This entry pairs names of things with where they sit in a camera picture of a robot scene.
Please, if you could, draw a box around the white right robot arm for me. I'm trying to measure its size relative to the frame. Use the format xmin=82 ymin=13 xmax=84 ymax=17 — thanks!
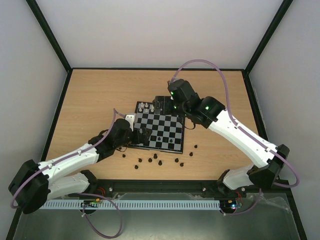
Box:
xmin=152 ymin=79 xmax=290 ymax=196

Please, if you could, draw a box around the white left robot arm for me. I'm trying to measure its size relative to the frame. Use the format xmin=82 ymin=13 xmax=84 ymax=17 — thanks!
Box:
xmin=8 ymin=114 xmax=152 ymax=214

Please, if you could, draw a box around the black and silver chessboard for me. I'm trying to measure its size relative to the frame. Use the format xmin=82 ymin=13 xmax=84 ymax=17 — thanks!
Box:
xmin=129 ymin=101 xmax=185 ymax=154

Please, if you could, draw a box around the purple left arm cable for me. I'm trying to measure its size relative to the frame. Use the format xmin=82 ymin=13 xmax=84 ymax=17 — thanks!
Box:
xmin=9 ymin=108 xmax=123 ymax=238

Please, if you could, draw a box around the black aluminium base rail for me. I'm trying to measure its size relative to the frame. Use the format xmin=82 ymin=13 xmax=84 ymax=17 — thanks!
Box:
xmin=26 ymin=178 xmax=291 ymax=198

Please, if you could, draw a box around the light blue slotted cable duct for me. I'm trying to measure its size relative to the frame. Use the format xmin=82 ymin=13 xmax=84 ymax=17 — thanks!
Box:
xmin=41 ymin=199 xmax=221 ymax=211

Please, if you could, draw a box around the black cage frame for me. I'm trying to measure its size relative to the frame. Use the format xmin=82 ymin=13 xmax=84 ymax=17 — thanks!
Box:
xmin=6 ymin=0 xmax=307 ymax=240

